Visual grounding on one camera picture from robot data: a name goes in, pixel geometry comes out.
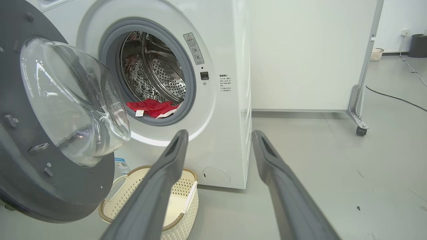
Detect grey warning sticker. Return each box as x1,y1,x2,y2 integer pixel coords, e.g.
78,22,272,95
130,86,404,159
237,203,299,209
183,32,205,65

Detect red shorts with white trim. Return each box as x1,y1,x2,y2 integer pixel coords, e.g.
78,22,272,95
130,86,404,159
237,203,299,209
127,99,167,117

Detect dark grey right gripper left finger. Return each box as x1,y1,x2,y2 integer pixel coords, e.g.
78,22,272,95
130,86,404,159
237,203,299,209
100,129,189,240

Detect grey washing machine door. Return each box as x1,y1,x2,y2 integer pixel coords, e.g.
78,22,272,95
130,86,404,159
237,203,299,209
0,0,131,224

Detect cream basket with brown rim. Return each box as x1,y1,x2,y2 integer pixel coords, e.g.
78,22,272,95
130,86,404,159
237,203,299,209
98,165,199,240

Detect dark grey trash bin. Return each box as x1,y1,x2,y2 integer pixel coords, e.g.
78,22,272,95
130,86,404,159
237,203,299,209
408,34,427,58

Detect black floor cable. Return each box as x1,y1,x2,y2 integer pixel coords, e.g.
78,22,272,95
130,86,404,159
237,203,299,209
366,86,427,112

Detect grey wall socket cable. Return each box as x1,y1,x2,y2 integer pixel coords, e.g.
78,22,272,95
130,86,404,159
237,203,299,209
399,35,427,87

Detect white front-load washing machine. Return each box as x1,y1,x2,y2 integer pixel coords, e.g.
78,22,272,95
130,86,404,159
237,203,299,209
27,0,253,190

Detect small cream background basket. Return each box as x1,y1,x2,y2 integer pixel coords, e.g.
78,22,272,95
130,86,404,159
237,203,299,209
370,48,385,62

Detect round white filter cover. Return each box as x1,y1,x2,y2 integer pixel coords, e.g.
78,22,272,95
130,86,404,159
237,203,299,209
202,166,231,185

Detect white partition with metal leg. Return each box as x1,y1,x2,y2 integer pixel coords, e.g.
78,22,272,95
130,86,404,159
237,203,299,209
249,0,385,130

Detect blue energy label sticker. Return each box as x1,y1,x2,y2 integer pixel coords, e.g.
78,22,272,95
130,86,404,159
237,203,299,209
114,158,131,175

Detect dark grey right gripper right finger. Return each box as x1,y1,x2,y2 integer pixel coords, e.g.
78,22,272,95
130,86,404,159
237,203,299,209
252,130,341,240

